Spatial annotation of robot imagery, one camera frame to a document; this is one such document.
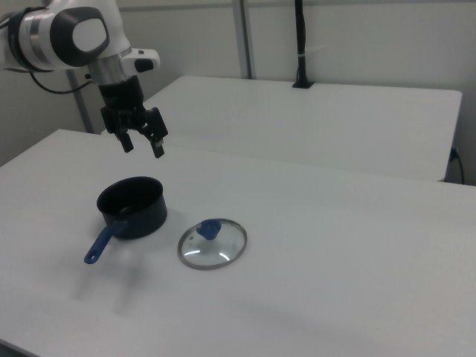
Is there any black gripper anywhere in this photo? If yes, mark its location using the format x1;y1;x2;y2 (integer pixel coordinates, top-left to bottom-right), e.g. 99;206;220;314
97;75;168;160

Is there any glass lid with blue knob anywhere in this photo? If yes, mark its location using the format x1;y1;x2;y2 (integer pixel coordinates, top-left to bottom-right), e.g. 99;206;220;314
177;218;248;271

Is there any black pole with clamp base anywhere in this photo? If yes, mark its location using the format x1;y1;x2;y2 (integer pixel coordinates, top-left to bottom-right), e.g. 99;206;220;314
292;0;315;89

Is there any grey slanted frame post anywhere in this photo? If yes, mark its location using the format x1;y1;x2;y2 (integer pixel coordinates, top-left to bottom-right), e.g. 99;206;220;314
65;69;94;135

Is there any dark saucepan with blue handle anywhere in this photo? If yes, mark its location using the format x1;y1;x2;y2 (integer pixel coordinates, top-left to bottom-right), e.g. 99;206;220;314
83;176;169;266

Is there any black cable on robot arm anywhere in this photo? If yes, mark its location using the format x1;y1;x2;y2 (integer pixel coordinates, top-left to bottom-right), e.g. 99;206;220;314
27;68;100;94

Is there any grey vertical frame post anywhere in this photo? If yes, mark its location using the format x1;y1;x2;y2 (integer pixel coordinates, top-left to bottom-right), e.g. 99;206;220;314
233;0;258;80

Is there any blue plug with black cable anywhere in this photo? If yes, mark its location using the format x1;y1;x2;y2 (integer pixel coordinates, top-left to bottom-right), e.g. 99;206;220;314
448;147;466;184

